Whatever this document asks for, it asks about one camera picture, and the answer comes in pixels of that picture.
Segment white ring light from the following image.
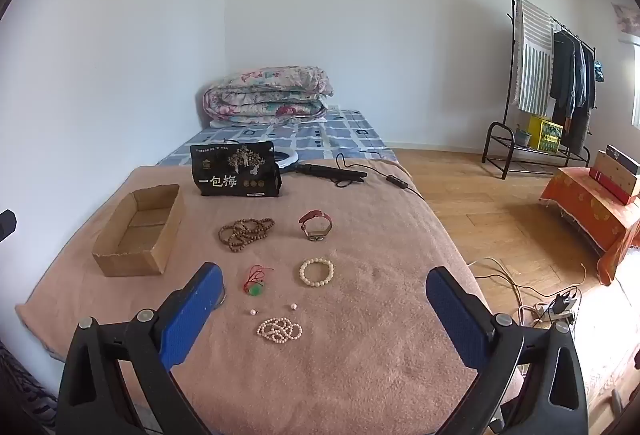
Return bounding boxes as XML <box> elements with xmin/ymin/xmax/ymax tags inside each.
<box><xmin>272</xmin><ymin>150</ymin><xmax>300</xmax><ymax>173</ymax></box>

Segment pink-brown fleece blanket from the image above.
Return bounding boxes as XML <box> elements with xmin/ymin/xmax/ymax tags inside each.
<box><xmin>15</xmin><ymin>158</ymin><xmax>483</xmax><ymax>435</ymax></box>

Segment small-bead pearl necklace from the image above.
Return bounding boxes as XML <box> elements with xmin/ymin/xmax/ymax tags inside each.
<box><xmin>256</xmin><ymin>317</ymin><xmax>303</xmax><ymax>345</ymax></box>

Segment dark striped cloth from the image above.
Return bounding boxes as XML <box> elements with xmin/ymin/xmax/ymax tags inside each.
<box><xmin>0</xmin><ymin>340</ymin><xmax>58</xmax><ymax>435</ymax></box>

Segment cream bead bracelet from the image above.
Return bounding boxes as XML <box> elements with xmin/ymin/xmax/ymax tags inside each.
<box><xmin>299</xmin><ymin>257</ymin><xmax>335</xmax><ymax>287</ymax></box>

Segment grey striped towel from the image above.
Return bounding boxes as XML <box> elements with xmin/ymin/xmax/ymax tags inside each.
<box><xmin>515</xmin><ymin>0</ymin><xmax>555</xmax><ymax>116</ymax></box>

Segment window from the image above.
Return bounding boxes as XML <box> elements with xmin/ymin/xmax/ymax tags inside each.
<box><xmin>620</xmin><ymin>35</ymin><xmax>640</xmax><ymax>130</ymax></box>

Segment black cable with inline switch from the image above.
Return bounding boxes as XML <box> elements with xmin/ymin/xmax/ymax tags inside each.
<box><xmin>335</xmin><ymin>153</ymin><xmax>426</xmax><ymax>202</ymax></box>

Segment dark hanging clothes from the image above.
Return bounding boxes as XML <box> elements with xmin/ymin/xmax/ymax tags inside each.
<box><xmin>549</xmin><ymin>29</ymin><xmax>598</xmax><ymax>156</ymax></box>

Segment brown wooden bead necklace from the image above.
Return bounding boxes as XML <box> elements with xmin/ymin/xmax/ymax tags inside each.
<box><xmin>218</xmin><ymin>217</ymin><xmax>276</xmax><ymax>253</ymax></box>

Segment blue checkered bed sheet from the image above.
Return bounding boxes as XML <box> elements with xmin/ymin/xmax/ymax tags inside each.
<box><xmin>155</xmin><ymin>107</ymin><xmax>401</xmax><ymax>166</ymax></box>

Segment black plug-in charger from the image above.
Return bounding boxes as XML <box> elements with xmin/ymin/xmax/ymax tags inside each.
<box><xmin>550</xmin><ymin>292</ymin><xmax>581</xmax><ymax>316</ymax></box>

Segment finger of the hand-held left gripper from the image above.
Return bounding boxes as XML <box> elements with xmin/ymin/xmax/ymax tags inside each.
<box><xmin>0</xmin><ymin>210</ymin><xmax>18</xmax><ymax>243</ymax></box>

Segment floral wall poster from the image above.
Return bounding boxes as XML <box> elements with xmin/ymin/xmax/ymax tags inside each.
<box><xmin>611</xmin><ymin>2</ymin><xmax>640</xmax><ymax>36</ymax></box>

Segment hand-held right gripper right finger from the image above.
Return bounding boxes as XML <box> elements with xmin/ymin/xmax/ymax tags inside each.
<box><xmin>425</xmin><ymin>266</ymin><xmax>590</xmax><ymax>435</ymax></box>

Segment green pendant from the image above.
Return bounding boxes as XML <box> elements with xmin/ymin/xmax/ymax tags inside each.
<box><xmin>243</xmin><ymin>265</ymin><xmax>275</xmax><ymax>297</ymax></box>

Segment red gift box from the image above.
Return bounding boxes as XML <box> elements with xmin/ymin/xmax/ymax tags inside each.
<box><xmin>589</xmin><ymin>167</ymin><xmax>640</xmax><ymax>206</ymax></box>

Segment orange cloth covered table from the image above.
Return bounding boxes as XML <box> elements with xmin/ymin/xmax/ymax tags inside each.
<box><xmin>540</xmin><ymin>166</ymin><xmax>640</xmax><ymax>287</ymax></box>

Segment black snack bag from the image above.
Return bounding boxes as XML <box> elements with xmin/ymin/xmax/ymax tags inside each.
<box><xmin>190</xmin><ymin>141</ymin><xmax>282</xmax><ymax>198</ymax></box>

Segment white power strip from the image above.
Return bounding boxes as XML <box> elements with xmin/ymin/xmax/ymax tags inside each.
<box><xmin>537</xmin><ymin>305</ymin><xmax>576</xmax><ymax>323</ymax></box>

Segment black metal clothes rack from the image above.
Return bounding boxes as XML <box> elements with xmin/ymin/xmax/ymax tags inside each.
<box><xmin>481</xmin><ymin>0</ymin><xmax>598</xmax><ymax>180</ymax></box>

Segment folded floral quilt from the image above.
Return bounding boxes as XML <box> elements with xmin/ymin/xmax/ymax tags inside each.
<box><xmin>202</xmin><ymin>66</ymin><xmax>334</xmax><ymax>124</ymax></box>

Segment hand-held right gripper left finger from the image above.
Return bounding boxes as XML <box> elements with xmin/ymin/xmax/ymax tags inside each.
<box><xmin>56</xmin><ymin>261</ymin><xmax>226</xmax><ymax>435</ymax></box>

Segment black folded tripod stand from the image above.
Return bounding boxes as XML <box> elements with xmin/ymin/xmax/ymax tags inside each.
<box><xmin>295</xmin><ymin>163</ymin><xmax>368</xmax><ymax>188</ymax></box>

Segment power strip with cables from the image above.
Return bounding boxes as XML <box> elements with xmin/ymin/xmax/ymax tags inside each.
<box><xmin>467</xmin><ymin>257</ymin><xmax>588</xmax><ymax>326</ymax></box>

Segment red strap wristwatch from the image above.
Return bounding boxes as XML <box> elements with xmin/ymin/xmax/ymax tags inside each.
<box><xmin>298</xmin><ymin>210</ymin><xmax>334</xmax><ymax>243</ymax></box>

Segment yellow plastic crate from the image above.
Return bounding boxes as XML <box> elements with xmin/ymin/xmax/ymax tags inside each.
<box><xmin>528</xmin><ymin>115</ymin><xmax>564</xmax><ymax>152</ymax></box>

